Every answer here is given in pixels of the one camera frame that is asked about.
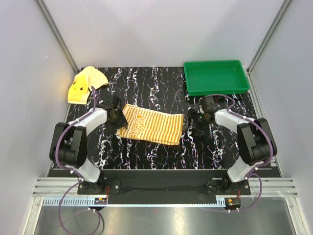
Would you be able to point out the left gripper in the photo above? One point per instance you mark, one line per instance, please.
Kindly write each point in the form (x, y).
(122, 122)

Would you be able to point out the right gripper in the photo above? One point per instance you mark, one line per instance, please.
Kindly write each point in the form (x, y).
(191, 114)

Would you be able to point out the orange striped towel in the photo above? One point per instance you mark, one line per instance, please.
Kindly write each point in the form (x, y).
(152, 126)

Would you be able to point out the yellow chick towel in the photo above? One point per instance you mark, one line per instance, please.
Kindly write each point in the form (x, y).
(81, 87)

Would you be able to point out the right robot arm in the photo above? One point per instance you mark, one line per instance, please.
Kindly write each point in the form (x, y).
(255, 140)

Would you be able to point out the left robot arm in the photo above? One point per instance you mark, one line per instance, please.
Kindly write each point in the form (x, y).
(69, 146)

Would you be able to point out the green plastic tray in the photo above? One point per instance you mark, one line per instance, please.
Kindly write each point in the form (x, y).
(215, 77)

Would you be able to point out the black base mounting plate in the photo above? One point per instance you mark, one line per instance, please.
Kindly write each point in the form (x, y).
(159, 182)

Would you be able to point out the left connector box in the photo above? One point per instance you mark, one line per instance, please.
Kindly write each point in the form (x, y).
(102, 201)

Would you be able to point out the connector box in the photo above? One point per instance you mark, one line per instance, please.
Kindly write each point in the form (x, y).
(102, 201)
(232, 204)

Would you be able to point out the right connector box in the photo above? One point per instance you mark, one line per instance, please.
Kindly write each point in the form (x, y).
(232, 204)

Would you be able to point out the aluminium frame rail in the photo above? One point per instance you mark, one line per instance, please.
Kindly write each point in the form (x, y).
(64, 191)

